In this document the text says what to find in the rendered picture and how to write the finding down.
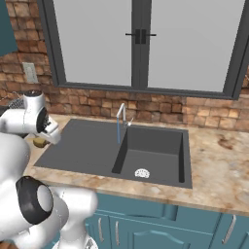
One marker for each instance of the dark grey sink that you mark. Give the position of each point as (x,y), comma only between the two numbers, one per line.
(87,146)

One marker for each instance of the white sink drain strainer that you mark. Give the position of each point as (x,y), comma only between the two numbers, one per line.
(142,173)

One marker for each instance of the teal false drawer front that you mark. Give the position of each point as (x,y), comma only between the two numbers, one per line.
(136,206)

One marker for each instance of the blue water stream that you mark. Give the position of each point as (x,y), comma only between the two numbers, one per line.
(118,133)

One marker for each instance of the silver tap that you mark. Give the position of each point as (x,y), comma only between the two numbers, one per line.
(122,112)

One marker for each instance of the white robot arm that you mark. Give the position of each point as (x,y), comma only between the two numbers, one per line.
(13,168)

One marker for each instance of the teal wall cupboard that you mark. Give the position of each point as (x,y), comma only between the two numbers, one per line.
(6,26)

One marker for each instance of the yellow-brown sponge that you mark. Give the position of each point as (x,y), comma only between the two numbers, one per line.
(39,142)

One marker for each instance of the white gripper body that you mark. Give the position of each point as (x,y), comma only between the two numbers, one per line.
(53,135)

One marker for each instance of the dark grey window frame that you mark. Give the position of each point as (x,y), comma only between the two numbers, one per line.
(141,64)

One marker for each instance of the grey wall socket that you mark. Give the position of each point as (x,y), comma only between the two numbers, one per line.
(30,72)

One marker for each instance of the teal cupboard door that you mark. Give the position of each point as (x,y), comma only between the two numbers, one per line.
(94,233)
(240,233)
(162,235)

